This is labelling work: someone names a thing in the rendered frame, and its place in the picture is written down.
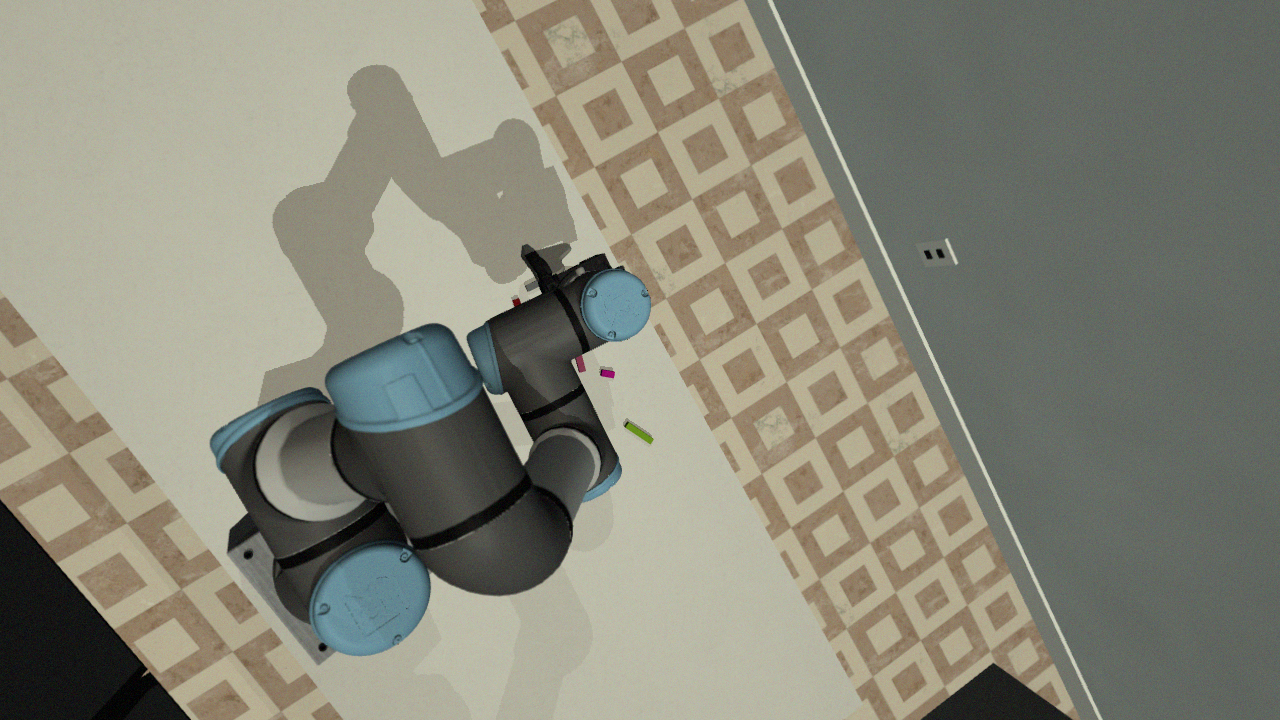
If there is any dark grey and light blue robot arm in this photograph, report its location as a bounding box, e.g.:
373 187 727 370
210 266 652 656

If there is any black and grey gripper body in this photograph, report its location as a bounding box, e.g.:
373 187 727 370
538 252 612 293

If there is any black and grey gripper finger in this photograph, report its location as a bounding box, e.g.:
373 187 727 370
521 243 571 282

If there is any lime green rectangular bar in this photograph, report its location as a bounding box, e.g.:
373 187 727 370
625 421 653 445

